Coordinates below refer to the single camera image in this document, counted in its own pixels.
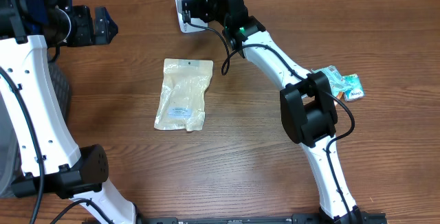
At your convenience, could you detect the beige paper pouch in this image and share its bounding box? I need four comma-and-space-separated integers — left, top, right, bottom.
154, 58, 214, 132

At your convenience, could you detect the grey plastic mesh basket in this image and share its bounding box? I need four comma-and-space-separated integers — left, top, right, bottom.
1, 63, 72, 199

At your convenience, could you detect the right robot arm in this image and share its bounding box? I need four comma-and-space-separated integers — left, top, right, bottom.
181, 0, 363, 223

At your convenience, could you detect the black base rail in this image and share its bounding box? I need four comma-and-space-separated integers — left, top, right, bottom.
137, 212, 388, 224

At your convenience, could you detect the teal tissue packet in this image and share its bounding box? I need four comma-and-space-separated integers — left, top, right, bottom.
311, 65, 352, 96

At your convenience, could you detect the green tissue packet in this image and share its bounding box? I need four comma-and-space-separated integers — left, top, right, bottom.
344, 74, 365, 102

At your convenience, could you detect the white barcode scanner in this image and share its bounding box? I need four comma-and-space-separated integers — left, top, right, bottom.
175, 0, 208, 34

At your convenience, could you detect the orange snack packet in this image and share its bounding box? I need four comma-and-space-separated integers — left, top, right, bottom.
336, 92, 344, 100

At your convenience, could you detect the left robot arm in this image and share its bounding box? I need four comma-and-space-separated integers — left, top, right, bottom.
1, 0, 142, 223

